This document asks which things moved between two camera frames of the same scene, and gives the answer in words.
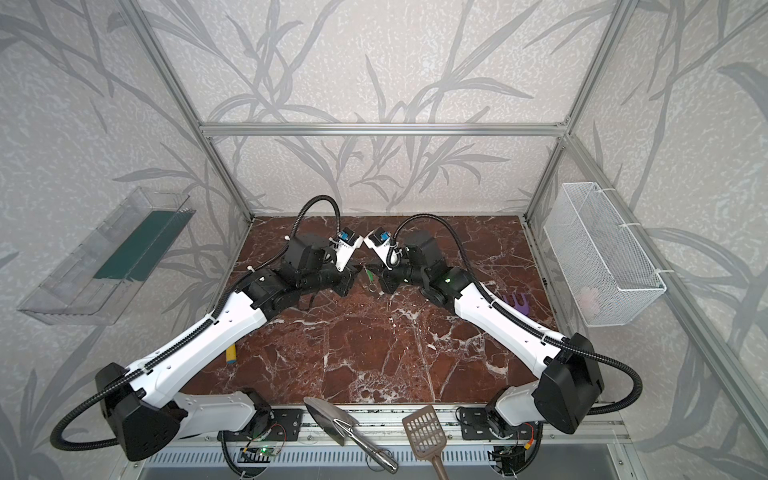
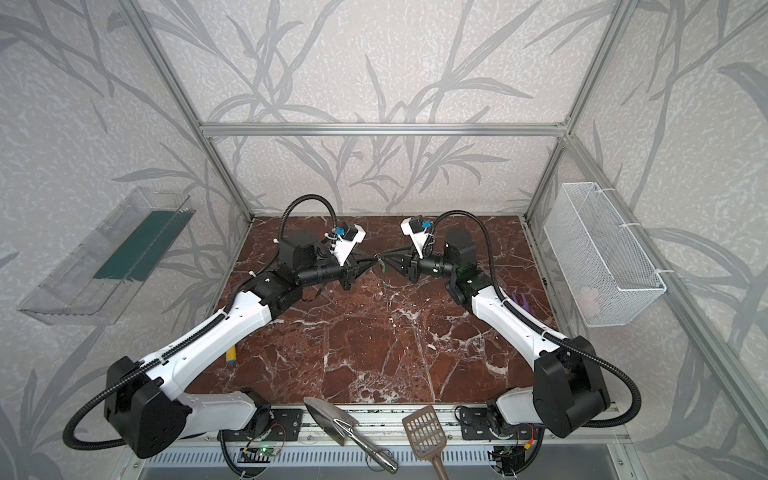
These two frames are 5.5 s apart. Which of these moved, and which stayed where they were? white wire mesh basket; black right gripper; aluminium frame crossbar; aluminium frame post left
Moved: black right gripper
Stayed: aluminium frame crossbar; aluminium frame post left; white wire mesh basket
